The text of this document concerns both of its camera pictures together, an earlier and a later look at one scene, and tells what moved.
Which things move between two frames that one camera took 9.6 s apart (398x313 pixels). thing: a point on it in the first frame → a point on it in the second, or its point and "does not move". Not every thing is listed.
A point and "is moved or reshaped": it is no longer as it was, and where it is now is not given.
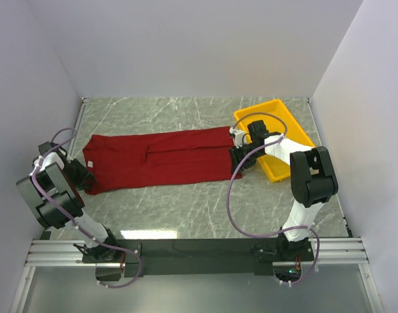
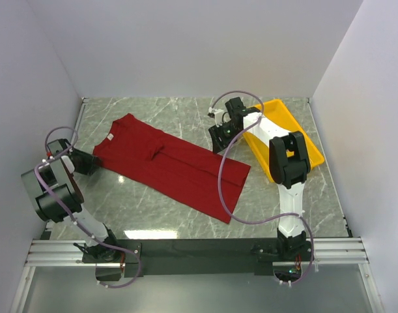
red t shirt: (127, 160) is moved or reshaped
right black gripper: (235, 154) → (216, 132)
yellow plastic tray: (276, 169) does not move
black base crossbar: (213, 257) does not move
